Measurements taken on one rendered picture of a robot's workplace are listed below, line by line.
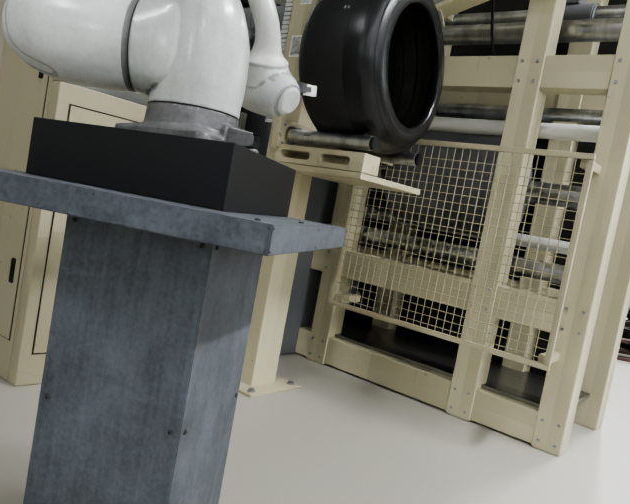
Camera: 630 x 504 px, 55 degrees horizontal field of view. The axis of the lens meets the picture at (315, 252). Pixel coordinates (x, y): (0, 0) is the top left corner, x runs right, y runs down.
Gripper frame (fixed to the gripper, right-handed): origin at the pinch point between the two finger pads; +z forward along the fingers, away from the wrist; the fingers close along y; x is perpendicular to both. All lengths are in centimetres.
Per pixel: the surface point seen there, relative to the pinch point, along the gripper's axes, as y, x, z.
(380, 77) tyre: -13.3, -5.9, 16.7
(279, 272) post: 24, 61, 22
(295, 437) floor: -13, 101, -6
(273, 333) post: 24, 84, 22
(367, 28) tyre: -10.0, -18.8, 12.3
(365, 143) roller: -10.4, 13.4, 17.0
